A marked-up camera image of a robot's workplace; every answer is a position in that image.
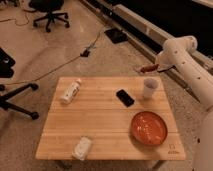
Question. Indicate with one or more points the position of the black floor plate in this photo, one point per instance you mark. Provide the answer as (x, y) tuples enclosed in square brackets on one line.
[(116, 35)]

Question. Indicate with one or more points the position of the red pepper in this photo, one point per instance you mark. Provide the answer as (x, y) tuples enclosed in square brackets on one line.
[(149, 68)]

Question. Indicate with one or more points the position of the white plastic bottle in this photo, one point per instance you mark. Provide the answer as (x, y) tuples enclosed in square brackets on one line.
[(70, 92)]

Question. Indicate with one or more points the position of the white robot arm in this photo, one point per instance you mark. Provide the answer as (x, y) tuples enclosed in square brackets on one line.
[(177, 52)]

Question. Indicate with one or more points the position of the white wall rail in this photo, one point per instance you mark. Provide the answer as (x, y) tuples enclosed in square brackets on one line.
[(153, 32)]

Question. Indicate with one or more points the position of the black office chair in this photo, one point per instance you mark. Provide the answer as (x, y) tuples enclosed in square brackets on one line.
[(49, 7)]

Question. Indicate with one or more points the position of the wooden table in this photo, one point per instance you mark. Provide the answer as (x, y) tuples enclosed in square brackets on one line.
[(97, 113)]

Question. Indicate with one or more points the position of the black chair base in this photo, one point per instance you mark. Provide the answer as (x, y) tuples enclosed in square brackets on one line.
[(9, 101)]

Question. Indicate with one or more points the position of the black object at left edge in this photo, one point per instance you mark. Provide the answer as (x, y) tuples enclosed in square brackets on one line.
[(6, 64)]

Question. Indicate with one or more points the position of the orange ceramic bowl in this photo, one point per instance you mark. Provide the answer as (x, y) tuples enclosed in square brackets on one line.
[(148, 128)]

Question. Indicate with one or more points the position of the black smartphone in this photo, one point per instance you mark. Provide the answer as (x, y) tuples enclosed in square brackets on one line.
[(125, 98)]

